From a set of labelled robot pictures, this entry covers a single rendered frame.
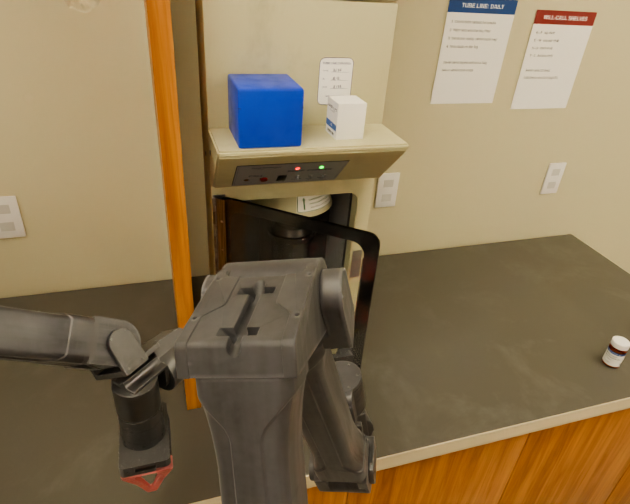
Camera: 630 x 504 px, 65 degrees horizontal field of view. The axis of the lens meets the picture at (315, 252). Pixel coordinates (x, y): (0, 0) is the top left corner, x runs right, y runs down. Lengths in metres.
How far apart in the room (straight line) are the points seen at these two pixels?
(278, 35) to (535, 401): 0.94
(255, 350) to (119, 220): 1.15
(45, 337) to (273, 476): 0.38
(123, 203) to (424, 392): 0.89
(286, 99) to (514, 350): 0.90
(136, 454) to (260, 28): 0.65
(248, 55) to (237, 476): 0.67
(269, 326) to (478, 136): 1.39
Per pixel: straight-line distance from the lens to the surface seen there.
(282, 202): 0.99
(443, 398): 1.19
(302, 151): 0.79
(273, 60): 0.86
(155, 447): 0.75
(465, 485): 1.36
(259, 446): 0.32
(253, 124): 0.77
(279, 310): 0.31
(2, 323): 0.62
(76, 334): 0.64
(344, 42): 0.89
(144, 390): 0.68
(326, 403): 0.48
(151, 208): 1.40
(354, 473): 0.64
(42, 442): 1.14
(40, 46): 1.29
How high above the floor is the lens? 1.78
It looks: 32 degrees down
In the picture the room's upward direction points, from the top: 5 degrees clockwise
